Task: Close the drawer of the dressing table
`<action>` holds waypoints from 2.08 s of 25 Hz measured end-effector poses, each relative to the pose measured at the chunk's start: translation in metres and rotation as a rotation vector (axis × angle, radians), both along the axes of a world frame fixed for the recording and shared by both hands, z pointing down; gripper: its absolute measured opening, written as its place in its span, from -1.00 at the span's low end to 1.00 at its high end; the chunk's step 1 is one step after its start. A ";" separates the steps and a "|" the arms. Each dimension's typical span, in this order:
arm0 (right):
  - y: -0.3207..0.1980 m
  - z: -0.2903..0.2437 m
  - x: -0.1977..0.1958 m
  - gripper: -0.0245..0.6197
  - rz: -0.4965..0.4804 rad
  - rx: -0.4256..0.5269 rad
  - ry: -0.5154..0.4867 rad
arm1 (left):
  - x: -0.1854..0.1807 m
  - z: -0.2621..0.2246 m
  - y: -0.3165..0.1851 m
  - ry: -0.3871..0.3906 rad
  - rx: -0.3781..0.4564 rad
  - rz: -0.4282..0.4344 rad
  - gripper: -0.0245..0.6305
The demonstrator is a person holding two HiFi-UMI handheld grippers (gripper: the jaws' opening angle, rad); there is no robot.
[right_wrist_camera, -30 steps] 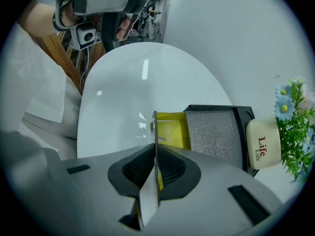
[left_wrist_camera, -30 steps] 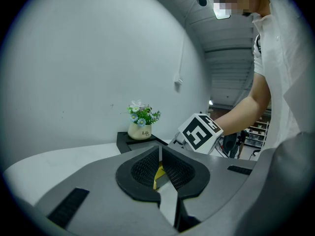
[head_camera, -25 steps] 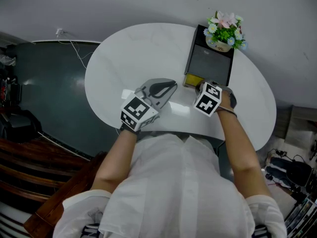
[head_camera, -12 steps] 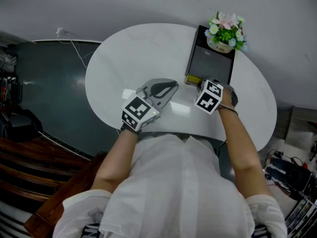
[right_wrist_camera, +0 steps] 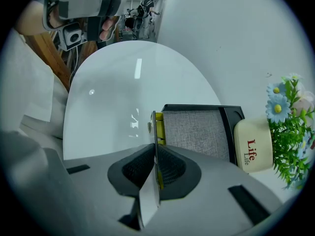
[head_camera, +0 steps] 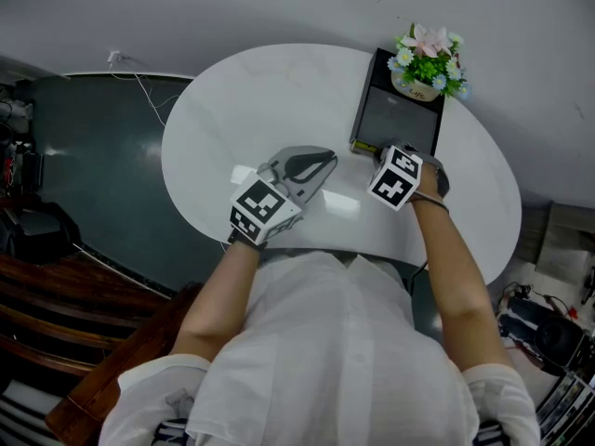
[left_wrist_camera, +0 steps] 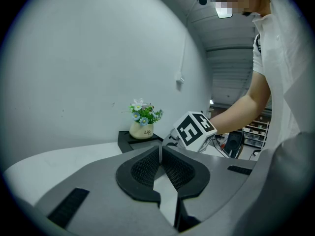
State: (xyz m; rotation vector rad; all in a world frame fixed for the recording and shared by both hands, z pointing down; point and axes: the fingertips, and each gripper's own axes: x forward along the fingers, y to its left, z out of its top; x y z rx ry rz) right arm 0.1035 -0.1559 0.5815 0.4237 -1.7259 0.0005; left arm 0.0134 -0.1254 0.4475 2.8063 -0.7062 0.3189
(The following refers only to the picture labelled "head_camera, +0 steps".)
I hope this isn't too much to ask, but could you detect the potted flower plant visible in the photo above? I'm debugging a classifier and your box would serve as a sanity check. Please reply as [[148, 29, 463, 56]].
[[387, 22, 472, 103]]

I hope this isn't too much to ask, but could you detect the grey shelf unit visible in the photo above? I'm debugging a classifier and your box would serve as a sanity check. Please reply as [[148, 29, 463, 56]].
[[515, 201, 595, 274]]

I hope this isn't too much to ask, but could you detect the black drawer cabinet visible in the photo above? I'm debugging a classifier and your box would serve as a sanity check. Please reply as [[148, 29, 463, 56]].
[[349, 47, 446, 157]]

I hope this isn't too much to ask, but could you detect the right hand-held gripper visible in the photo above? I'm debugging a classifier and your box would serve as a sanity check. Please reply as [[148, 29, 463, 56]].
[[365, 142, 452, 213]]

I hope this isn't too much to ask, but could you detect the pile of clutter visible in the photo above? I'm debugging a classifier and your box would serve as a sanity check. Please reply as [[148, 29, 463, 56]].
[[0, 95, 44, 195]]

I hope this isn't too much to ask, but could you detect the black bag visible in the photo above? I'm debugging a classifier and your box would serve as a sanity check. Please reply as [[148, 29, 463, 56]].
[[0, 202, 83, 265]]

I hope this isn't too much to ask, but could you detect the thin black bracelet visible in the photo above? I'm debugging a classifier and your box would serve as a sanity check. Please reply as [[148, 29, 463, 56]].
[[411, 190, 451, 216]]

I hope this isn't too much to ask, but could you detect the person's right forearm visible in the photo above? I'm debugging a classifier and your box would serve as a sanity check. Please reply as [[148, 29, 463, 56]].
[[411, 201, 515, 374]]

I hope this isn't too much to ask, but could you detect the black round device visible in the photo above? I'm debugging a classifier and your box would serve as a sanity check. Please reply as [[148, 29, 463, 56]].
[[495, 283, 595, 376]]

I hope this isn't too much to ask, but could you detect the person's white shirt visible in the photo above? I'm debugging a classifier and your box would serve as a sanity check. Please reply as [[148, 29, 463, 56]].
[[99, 251, 543, 446]]

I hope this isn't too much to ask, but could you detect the white kidney-shaped table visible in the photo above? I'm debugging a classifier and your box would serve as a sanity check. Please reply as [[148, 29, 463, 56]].
[[161, 43, 522, 287]]

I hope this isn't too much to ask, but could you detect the person's left forearm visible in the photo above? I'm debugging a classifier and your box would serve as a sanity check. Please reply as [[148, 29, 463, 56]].
[[171, 242, 261, 357]]

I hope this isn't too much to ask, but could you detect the person's right hand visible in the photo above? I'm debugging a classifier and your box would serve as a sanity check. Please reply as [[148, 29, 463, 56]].
[[412, 167, 446, 202]]

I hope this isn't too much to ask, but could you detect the dark wooden furniture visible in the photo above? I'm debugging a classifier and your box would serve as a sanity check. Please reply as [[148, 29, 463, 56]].
[[0, 253, 206, 446]]

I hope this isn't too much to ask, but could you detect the black wrist strap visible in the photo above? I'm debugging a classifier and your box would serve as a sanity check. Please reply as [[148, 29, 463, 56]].
[[226, 229, 269, 252]]

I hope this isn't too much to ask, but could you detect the white cable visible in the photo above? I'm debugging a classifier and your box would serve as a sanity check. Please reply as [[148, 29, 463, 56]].
[[111, 60, 196, 127]]

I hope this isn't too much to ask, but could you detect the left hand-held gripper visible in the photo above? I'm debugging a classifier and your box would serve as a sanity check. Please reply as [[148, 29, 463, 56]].
[[229, 145, 340, 245]]

